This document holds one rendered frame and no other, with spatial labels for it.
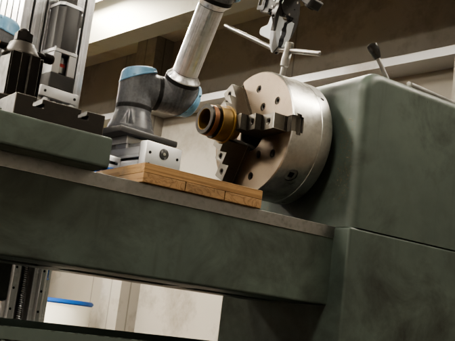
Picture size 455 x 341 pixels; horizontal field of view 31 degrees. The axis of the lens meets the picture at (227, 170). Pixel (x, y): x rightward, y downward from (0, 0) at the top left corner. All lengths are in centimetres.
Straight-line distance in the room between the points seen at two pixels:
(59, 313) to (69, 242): 572
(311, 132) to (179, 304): 518
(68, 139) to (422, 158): 96
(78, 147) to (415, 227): 92
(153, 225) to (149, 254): 6
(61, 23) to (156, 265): 116
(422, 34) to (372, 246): 400
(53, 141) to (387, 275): 89
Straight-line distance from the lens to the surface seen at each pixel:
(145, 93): 262
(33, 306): 251
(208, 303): 673
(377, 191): 198
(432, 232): 212
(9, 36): 240
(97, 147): 154
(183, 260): 169
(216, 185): 173
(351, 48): 623
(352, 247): 191
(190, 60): 263
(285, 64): 206
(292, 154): 191
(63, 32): 261
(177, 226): 168
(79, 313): 735
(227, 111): 195
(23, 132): 148
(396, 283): 202
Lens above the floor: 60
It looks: 11 degrees up
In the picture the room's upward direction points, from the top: 7 degrees clockwise
